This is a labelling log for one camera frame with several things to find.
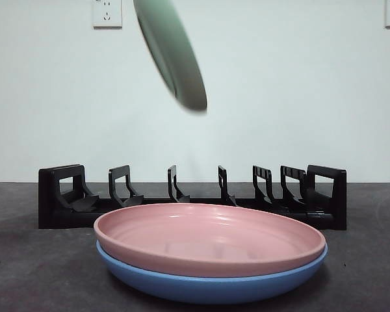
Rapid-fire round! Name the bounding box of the green plate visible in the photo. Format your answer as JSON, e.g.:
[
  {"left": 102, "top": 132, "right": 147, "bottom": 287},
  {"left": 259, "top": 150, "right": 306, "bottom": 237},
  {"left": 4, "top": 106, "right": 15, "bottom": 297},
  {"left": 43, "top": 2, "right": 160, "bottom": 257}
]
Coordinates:
[{"left": 133, "top": 0, "right": 208, "bottom": 114}]

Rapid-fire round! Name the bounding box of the blue plate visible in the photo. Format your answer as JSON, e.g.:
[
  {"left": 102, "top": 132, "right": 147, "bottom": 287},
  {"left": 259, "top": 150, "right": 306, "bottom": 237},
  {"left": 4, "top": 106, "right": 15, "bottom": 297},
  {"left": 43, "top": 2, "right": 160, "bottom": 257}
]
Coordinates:
[{"left": 96, "top": 242, "right": 329, "bottom": 305}]

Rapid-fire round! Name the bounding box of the black plate rack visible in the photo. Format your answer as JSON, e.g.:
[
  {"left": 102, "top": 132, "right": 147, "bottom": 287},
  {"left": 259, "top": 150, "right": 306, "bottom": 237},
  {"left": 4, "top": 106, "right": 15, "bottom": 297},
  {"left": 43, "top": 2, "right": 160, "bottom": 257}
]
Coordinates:
[{"left": 38, "top": 164, "right": 348, "bottom": 231}]

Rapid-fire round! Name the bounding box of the pink plate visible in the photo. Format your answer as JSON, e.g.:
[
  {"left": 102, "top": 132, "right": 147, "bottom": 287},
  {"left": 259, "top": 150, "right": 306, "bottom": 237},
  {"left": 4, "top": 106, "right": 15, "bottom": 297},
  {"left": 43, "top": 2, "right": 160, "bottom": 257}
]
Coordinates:
[{"left": 93, "top": 203, "right": 326, "bottom": 279}]

